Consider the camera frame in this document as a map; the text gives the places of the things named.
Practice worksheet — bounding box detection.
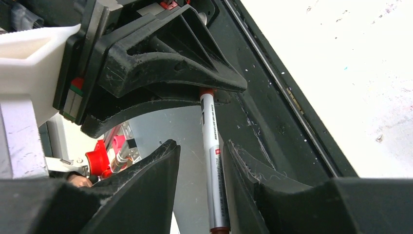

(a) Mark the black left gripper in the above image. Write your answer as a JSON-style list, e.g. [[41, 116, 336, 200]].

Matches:
[[13, 0, 248, 139]]

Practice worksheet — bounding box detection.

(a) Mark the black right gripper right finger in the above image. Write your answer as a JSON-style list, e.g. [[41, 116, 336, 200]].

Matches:
[[223, 141, 413, 234]]

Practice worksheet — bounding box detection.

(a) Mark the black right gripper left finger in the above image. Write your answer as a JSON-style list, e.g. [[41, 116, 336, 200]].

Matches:
[[0, 139, 181, 234]]

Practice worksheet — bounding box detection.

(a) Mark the red capped whiteboard marker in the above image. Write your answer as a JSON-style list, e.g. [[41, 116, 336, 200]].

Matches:
[[200, 88, 230, 234]]

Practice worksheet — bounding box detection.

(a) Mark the red emergency stop button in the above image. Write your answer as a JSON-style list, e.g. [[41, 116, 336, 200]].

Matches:
[[85, 139, 112, 179]]

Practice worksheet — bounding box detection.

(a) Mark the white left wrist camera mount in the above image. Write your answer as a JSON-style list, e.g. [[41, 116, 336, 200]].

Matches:
[[0, 25, 80, 179]]

